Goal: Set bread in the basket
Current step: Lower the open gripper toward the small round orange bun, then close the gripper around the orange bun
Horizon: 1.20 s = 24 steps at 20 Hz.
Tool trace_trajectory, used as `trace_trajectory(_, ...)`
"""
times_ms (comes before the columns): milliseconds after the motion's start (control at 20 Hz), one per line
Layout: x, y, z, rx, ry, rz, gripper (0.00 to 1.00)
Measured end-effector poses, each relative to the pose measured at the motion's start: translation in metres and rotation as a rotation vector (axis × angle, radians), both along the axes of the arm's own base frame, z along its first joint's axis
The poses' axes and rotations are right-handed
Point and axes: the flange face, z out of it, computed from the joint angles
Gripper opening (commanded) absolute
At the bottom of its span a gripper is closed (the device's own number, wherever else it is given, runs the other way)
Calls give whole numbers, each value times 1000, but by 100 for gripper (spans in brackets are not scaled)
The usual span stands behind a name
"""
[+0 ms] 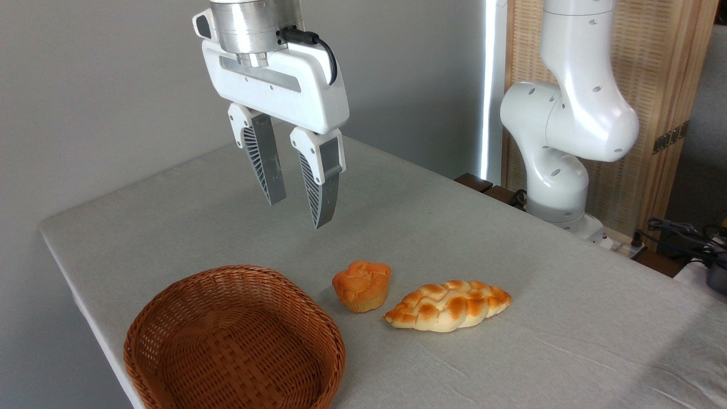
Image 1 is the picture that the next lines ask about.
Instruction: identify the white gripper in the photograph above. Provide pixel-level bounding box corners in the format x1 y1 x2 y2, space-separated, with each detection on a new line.
193 10 350 230

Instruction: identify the orange muffin-shaped bread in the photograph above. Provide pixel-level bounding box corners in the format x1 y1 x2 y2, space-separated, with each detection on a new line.
331 260 393 314

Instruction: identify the brown wicker basket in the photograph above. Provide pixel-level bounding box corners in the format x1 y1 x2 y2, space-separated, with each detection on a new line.
123 264 347 409

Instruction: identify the braided golden bread loaf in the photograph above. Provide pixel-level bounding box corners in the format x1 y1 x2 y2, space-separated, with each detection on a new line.
383 279 513 333

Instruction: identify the grey tablecloth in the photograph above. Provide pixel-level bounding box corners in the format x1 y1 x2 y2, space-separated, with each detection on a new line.
38 122 727 409

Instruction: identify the dark brown wooden block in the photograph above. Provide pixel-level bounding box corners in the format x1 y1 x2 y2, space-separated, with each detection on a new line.
454 173 528 211

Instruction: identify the white vertical light strip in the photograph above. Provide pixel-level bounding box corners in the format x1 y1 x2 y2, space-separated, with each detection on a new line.
479 0 508 185

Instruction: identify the white power strip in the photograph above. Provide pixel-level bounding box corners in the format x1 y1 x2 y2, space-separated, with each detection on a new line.
591 230 648 259

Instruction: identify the wooden slatted folding screen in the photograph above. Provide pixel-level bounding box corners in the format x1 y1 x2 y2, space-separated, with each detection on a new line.
502 0 720 252

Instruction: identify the brass screen hinge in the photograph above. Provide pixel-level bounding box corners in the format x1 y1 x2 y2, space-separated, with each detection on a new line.
651 120 690 156

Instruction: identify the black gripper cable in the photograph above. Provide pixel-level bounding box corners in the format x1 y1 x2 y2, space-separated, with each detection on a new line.
277 26 339 86

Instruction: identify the black cable bundle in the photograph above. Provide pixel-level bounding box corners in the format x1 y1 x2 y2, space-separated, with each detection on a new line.
632 217 727 263

